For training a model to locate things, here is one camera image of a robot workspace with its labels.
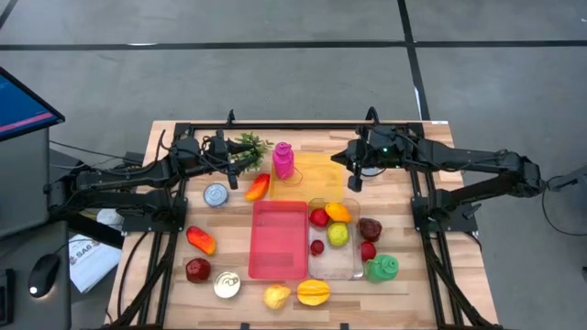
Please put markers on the yellow toy starfruit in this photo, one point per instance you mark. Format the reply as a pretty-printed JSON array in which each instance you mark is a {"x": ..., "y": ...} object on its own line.
[{"x": 313, "y": 292}]

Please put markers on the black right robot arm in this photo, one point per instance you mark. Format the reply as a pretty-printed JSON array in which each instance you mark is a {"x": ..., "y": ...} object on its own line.
[{"x": 481, "y": 160}]

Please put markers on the yellow wrinkled toy fruit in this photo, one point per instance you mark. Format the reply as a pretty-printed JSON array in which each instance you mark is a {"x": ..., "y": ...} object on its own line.
[{"x": 277, "y": 296}]

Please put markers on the pale gold tin can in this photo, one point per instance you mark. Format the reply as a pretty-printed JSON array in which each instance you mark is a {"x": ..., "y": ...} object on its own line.
[{"x": 227, "y": 284}]

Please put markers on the yellow-green toy fruit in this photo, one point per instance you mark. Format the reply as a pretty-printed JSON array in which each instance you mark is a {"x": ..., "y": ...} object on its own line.
[{"x": 338, "y": 234}]

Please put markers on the black keyboard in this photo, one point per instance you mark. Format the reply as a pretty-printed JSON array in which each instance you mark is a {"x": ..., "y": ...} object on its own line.
[{"x": 5, "y": 298}]

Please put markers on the red toy apple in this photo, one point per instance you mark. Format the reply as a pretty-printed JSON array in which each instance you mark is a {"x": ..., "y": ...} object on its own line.
[{"x": 319, "y": 217}]

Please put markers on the dark maroon toy fruit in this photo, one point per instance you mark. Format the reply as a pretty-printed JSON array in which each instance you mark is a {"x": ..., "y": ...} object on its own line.
[{"x": 369, "y": 229}]

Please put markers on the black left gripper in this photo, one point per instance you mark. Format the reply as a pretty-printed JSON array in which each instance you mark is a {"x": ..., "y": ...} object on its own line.
[{"x": 218, "y": 149}]

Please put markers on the dark red toy pomegranate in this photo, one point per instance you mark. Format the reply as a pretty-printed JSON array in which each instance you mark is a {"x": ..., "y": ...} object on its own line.
[{"x": 198, "y": 270}]

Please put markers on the black metal stand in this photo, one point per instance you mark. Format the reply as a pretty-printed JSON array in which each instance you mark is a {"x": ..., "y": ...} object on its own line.
[{"x": 91, "y": 229}]

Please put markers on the yellow-orange toy mango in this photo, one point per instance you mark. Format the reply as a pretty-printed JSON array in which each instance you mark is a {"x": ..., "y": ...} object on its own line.
[{"x": 338, "y": 212}]

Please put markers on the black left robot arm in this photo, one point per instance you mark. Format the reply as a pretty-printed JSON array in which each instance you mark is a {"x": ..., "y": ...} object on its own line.
[{"x": 114, "y": 181}]

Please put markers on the green plastic bottle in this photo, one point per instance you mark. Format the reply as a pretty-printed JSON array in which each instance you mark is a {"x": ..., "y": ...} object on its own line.
[{"x": 381, "y": 269}]

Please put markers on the orange-red toy mango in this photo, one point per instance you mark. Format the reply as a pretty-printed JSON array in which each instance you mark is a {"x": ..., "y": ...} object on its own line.
[{"x": 258, "y": 187}]

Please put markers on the white printed paper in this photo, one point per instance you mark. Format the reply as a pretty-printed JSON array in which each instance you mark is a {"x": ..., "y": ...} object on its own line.
[{"x": 91, "y": 263}]

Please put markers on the grey cabinet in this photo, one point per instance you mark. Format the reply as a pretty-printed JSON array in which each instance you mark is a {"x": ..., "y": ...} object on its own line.
[{"x": 23, "y": 183}]

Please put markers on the red-orange toy mango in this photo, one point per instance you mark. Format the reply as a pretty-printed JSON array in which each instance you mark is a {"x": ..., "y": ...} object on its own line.
[{"x": 201, "y": 240}]

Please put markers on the red translucent plastic tray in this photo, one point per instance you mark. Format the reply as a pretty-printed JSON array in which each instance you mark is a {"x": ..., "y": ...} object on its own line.
[{"x": 277, "y": 240}]

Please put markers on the grey furniture corner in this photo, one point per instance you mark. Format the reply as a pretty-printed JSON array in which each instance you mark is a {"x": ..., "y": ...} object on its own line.
[{"x": 578, "y": 176}]

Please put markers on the black computer mouse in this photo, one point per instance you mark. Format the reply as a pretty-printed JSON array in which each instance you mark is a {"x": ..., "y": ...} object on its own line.
[{"x": 43, "y": 275}]

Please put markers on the dark grey desk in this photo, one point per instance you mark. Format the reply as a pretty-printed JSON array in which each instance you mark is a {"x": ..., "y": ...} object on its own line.
[{"x": 18, "y": 247}]

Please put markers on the small green artificial plant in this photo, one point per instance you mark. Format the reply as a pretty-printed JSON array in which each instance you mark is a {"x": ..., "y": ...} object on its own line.
[{"x": 251, "y": 138}]

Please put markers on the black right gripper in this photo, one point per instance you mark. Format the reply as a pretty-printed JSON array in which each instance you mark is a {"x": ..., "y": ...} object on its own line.
[{"x": 380, "y": 151}]

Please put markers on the clear glass bowl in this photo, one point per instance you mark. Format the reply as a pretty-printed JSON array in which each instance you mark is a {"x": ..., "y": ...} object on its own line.
[{"x": 337, "y": 268}]

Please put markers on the pink plastic bottle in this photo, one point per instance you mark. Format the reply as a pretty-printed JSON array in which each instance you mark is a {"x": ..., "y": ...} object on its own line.
[{"x": 283, "y": 162}]

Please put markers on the yellow translucent plastic tray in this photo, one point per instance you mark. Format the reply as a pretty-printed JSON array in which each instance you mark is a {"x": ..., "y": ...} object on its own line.
[{"x": 321, "y": 183}]

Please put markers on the computer monitor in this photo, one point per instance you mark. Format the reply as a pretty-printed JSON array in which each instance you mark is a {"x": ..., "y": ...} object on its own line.
[{"x": 18, "y": 107}]

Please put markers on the white round roll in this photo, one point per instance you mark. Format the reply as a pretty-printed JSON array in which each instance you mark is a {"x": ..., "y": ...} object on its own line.
[{"x": 107, "y": 215}]

